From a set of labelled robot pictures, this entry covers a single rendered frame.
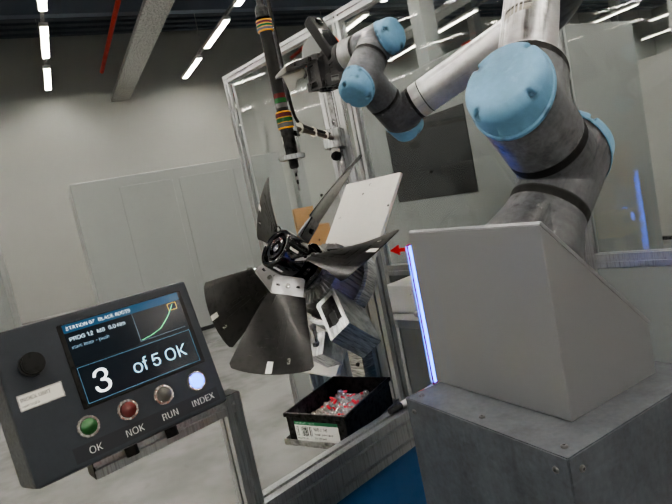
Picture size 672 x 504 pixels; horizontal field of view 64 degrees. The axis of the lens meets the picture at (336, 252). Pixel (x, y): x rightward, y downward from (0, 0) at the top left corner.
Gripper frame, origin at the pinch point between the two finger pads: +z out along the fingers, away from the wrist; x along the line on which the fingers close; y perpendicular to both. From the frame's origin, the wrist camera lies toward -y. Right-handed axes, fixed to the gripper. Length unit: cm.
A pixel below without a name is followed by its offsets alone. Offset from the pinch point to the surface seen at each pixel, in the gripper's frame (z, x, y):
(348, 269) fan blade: -16, -9, 50
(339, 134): 37, 49, 11
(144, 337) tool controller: -34, -66, 46
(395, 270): 43, 71, 68
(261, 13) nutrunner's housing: 5.2, -1.4, -17.1
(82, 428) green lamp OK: -37, -77, 54
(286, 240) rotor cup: 11.7, -4.3, 42.0
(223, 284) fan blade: 39, -11, 52
